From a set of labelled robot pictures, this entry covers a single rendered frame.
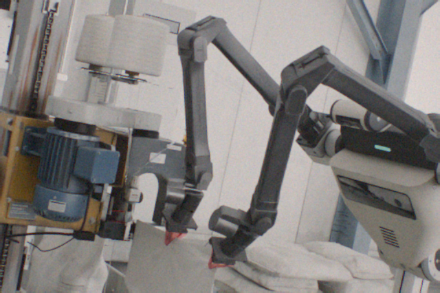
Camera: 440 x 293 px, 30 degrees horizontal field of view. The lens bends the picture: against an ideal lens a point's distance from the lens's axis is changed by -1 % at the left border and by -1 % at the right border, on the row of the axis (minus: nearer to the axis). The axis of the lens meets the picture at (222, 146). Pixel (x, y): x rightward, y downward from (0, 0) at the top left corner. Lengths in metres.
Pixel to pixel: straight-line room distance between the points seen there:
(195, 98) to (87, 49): 0.46
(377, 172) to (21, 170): 1.01
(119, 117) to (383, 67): 6.17
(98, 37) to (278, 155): 0.87
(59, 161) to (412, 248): 1.00
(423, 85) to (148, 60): 6.92
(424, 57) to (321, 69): 7.27
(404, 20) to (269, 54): 1.43
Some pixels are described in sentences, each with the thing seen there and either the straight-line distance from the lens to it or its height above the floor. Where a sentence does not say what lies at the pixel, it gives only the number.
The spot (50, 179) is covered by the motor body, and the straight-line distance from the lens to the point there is 2.31.
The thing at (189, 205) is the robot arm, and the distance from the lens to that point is 2.36.
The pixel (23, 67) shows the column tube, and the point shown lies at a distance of 2.47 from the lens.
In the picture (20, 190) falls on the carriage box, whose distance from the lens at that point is 2.46.
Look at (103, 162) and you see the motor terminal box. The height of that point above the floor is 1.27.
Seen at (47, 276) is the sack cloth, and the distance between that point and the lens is 2.98.
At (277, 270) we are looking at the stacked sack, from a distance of 5.18.
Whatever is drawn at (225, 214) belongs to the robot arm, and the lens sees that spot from 2.03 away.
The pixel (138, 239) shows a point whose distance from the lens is 2.60.
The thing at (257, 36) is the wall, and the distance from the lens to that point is 7.65.
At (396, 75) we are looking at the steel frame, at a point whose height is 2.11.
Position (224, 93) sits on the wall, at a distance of 7.50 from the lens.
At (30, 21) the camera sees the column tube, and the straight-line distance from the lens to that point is 2.47.
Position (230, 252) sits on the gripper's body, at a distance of 2.13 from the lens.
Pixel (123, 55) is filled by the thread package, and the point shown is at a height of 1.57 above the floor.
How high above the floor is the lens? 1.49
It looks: 3 degrees down
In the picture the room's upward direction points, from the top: 12 degrees clockwise
